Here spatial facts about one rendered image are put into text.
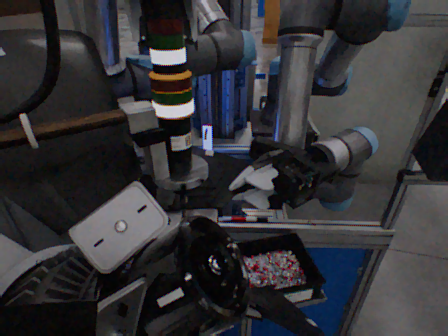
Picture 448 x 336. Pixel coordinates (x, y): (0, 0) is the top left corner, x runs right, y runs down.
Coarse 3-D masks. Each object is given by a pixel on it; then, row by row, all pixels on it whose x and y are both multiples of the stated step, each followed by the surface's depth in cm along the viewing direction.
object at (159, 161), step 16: (128, 112) 28; (144, 112) 28; (128, 128) 29; (144, 128) 29; (160, 128) 30; (144, 144) 29; (160, 144) 31; (160, 160) 32; (192, 160) 37; (160, 176) 33; (176, 176) 34; (192, 176) 34
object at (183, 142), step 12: (168, 120) 31; (180, 120) 31; (168, 132) 31; (180, 132) 31; (168, 144) 32; (180, 144) 32; (168, 156) 33; (180, 156) 33; (168, 168) 35; (180, 168) 34; (180, 192) 36
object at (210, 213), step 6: (180, 210) 44; (192, 210) 43; (198, 210) 43; (204, 210) 43; (210, 210) 43; (216, 210) 43; (168, 216) 43; (174, 216) 43; (180, 216) 42; (210, 216) 42; (216, 216) 41; (174, 222) 41; (168, 228) 40
